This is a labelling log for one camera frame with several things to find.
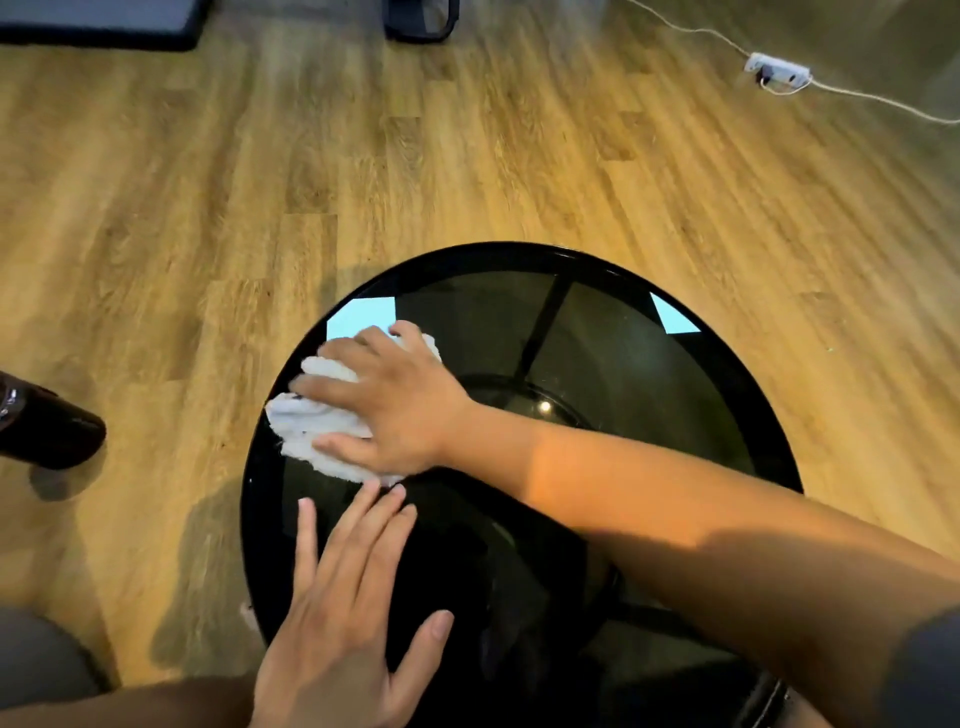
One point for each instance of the person's left middle finger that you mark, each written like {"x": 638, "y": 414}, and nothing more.
{"x": 373, "y": 536}

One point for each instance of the person's left thumb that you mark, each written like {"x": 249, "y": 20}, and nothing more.
{"x": 424, "y": 652}

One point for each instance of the round black glass table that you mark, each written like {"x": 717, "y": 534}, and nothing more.
{"x": 622, "y": 360}

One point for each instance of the black chair base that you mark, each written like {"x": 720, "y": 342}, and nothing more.
{"x": 420, "y": 19}

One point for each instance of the person's right forearm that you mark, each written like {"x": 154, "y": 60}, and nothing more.
{"x": 675, "y": 525}

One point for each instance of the person's right thumb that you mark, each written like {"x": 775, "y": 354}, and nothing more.
{"x": 349, "y": 448}

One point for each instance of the person's right little finger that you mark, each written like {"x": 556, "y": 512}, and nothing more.
{"x": 411, "y": 332}

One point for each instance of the person's right hand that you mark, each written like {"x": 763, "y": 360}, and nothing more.
{"x": 412, "y": 409}

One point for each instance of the person's dark sleeve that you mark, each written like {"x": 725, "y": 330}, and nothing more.
{"x": 926, "y": 675}

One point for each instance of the person's left little finger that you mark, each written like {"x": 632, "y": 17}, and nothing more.
{"x": 305, "y": 544}

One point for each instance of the white cleaning cloth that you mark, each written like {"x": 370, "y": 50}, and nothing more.
{"x": 307, "y": 431}

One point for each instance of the person's grey trouser leg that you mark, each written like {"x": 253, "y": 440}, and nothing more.
{"x": 41, "y": 656}

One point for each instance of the person's right middle finger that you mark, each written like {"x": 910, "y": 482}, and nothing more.
{"x": 341, "y": 351}

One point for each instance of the person's left forearm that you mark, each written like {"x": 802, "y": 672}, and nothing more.
{"x": 127, "y": 705}

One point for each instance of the black glossy shoe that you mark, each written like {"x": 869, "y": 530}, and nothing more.
{"x": 49, "y": 431}

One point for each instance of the person's left hand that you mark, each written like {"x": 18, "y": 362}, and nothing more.
{"x": 337, "y": 645}

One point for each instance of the white power strip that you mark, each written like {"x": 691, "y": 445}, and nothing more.
{"x": 780, "y": 70}

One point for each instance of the dark floor mat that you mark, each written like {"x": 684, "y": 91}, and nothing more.
{"x": 97, "y": 21}

